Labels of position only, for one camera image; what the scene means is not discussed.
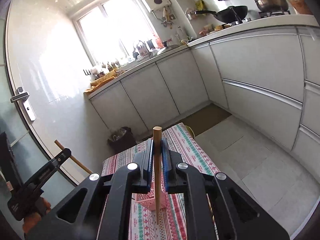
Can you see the pink plastic utensil basket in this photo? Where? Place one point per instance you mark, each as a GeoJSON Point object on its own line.
{"type": "Point", "coordinates": [149, 201]}

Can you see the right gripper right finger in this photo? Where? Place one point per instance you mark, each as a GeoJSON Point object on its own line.
{"type": "Point", "coordinates": [215, 206]}

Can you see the kitchen window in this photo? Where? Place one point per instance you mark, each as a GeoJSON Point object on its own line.
{"type": "Point", "coordinates": [113, 29]}

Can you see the yellow cloth on counter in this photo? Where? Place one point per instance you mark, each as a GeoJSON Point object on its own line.
{"type": "Point", "coordinates": [101, 81]}

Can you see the person's left hand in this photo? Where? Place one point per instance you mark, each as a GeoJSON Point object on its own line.
{"type": "Point", "coordinates": [30, 221]}

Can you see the black trash bin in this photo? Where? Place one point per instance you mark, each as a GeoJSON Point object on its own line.
{"type": "Point", "coordinates": [121, 140]}

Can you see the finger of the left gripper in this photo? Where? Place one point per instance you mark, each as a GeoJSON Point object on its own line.
{"type": "Point", "coordinates": [53, 165]}

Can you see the silver door handle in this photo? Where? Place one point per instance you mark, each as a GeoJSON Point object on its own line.
{"type": "Point", "coordinates": [23, 97]}

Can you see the brown floor mat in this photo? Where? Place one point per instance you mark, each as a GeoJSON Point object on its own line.
{"type": "Point", "coordinates": [206, 118]}

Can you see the black wok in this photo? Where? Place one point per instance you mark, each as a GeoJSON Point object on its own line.
{"type": "Point", "coordinates": [228, 15]}

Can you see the bamboo chopstick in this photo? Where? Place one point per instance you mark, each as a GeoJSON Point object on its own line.
{"type": "Point", "coordinates": [157, 138]}
{"type": "Point", "coordinates": [74, 158]}

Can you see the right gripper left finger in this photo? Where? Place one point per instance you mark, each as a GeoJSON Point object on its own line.
{"type": "Point", "coordinates": [100, 206]}

